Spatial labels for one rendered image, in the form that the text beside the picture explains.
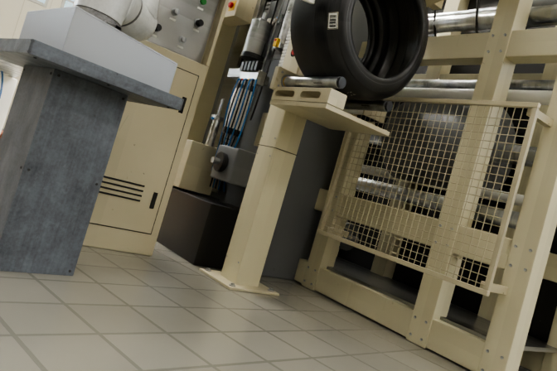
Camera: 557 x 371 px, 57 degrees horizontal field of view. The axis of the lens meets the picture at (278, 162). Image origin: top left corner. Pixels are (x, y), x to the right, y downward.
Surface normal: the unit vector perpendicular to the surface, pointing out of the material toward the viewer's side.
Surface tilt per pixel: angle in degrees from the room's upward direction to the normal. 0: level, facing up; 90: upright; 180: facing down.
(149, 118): 90
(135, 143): 90
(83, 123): 90
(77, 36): 90
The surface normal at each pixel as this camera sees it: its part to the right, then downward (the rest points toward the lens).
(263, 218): 0.59, 0.13
